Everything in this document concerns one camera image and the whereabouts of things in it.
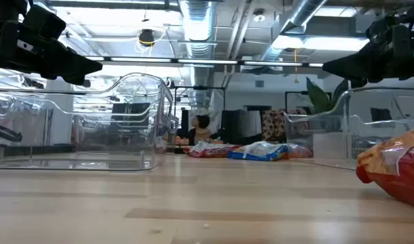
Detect floral patterned fabric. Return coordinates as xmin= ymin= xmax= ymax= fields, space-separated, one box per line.
xmin=260 ymin=108 xmax=309 ymax=143

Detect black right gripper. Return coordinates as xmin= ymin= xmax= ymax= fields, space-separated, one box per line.
xmin=322 ymin=23 xmax=414 ymax=89

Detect orange Maruchan noodle pack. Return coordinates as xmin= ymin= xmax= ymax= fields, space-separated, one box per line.
xmin=355 ymin=124 xmax=414 ymax=210

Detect black overhead light bar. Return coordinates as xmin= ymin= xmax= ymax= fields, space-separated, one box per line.
xmin=84 ymin=56 xmax=325 ymax=68

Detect person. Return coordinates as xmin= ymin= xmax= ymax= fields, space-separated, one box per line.
xmin=188 ymin=114 xmax=216 ymax=146

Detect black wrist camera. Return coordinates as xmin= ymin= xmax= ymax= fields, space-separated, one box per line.
xmin=365 ymin=16 xmax=396 ymax=47
xmin=22 ymin=3 xmax=67 ymax=39

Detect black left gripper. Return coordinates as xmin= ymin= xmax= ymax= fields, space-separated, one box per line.
xmin=0 ymin=13 xmax=103 ymax=86

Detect silver ventilation duct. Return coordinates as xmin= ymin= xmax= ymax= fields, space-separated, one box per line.
xmin=179 ymin=0 xmax=218 ymax=109
xmin=260 ymin=0 xmax=329 ymax=62

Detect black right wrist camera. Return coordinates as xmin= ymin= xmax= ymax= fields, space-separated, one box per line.
xmin=365 ymin=16 xmax=396 ymax=47

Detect ceiling light panel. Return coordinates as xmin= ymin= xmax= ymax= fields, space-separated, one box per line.
xmin=272 ymin=33 xmax=370 ymax=52

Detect red Maruchan noodle pack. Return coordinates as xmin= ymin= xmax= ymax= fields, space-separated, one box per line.
xmin=187 ymin=141 xmax=241 ymax=159
xmin=287 ymin=143 xmax=314 ymax=159

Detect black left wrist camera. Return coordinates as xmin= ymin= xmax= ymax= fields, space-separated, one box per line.
xmin=22 ymin=3 xmax=67 ymax=39

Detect black monitor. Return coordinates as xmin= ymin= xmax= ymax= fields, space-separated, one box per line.
xmin=110 ymin=102 xmax=152 ymax=129

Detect black ceiling dome device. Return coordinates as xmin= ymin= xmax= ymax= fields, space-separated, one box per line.
xmin=138 ymin=28 xmax=156 ymax=47

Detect clear plastic bin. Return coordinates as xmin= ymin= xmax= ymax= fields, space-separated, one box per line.
xmin=76 ymin=101 xmax=181 ymax=154
xmin=0 ymin=73 xmax=173 ymax=171
xmin=283 ymin=86 xmax=414 ymax=170

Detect blue Maruchan noodle pack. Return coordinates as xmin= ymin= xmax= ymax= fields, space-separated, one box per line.
xmin=226 ymin=141 xmax=291 ymax=162

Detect green plant in white pot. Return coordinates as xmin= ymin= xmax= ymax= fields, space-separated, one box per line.
xmin=305 ymin=76 xmax=350 ymax=159

